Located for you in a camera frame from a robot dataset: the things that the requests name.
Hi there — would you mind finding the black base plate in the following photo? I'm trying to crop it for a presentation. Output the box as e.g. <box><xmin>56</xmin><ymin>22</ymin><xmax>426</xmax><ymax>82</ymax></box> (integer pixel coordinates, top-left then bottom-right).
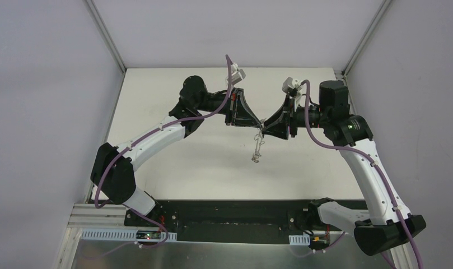
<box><xmin>123</xmin><ymin>200</ymin><xmax>361</xmax><ymax>245</ymax></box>

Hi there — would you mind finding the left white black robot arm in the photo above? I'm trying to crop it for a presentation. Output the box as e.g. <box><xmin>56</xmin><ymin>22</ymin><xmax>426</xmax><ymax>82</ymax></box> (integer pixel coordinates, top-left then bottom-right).
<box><xmin>90</xmin><ymin>76</ymin><xmax>261</xmax><ymax>227</ymax></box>

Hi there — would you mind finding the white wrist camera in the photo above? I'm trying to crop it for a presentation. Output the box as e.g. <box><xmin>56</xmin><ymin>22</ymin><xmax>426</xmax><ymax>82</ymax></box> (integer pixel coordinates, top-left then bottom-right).
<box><xmin>282</xmin><ymin>77</ymin><xmax>303</xmax><ymax>98</ymax></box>
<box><xmin>225</xmin><ymin>65</ymin><xmax>246</xmax><ymax>86</ymax></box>

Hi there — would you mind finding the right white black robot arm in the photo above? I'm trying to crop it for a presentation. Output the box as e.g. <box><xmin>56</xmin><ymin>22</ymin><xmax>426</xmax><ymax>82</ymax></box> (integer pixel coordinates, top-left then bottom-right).
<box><xmin>262</xmin><ymin>78</ymin><xmax>426</xmax><ymax>256</ymax></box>

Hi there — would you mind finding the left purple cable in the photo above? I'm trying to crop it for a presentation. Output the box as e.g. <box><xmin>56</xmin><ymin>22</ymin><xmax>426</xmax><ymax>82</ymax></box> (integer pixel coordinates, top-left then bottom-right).
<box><xmin>94</xmin><ymin>54</ymin><xmax>236</xmax><ymax>249</ymax></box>

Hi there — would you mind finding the round metal keyring disc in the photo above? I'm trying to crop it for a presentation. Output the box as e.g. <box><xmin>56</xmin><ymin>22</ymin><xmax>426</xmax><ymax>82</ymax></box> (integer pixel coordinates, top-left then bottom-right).
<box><xmin>251</xmin><ymin>119</ymin><xmax>265</xmax><ymax>163</ymax></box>

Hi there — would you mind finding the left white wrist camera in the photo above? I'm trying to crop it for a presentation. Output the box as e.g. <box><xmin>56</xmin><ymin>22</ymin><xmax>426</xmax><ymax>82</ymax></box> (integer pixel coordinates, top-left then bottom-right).
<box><xmin>225</xmin><ymin>65</ymin><xmax>246</xmax><ymax>86</ymax></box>

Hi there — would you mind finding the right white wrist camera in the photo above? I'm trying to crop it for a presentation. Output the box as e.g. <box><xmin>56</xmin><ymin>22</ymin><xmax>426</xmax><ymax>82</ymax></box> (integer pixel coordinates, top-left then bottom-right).
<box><xmin>282</xmin><ymin>77</ymin><xmax>303</xmax><ymax>98</ymax></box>

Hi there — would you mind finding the right white cable duct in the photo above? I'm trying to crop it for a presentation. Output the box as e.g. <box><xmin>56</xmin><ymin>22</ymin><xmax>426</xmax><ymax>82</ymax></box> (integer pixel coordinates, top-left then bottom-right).
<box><xmin>288</xmin><ymin>233</ymin><xmax>311</xmax><ymax>246</ymax></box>

